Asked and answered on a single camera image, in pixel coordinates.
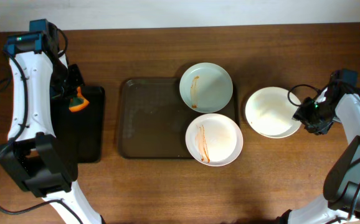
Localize green orange sponge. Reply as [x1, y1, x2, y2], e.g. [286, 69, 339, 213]
[69, 86, 90, 113]

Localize white plate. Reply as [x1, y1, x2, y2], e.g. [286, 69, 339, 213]
[244, 86, 301, 139]
[185, 113, 244, 167]

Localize pale green plate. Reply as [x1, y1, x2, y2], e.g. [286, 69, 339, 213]
[179, 62, 234, 113]

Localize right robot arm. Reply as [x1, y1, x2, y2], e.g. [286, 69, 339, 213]
[275, 68, 360, 224]

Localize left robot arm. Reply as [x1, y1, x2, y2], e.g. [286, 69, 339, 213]
[0, 19, 105, 223]

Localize black small tray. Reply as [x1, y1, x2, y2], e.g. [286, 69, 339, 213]
[50, 86, 105, 163]

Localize brown plastic tray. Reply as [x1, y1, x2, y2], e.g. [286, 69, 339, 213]
[116, 77, 241, 160]

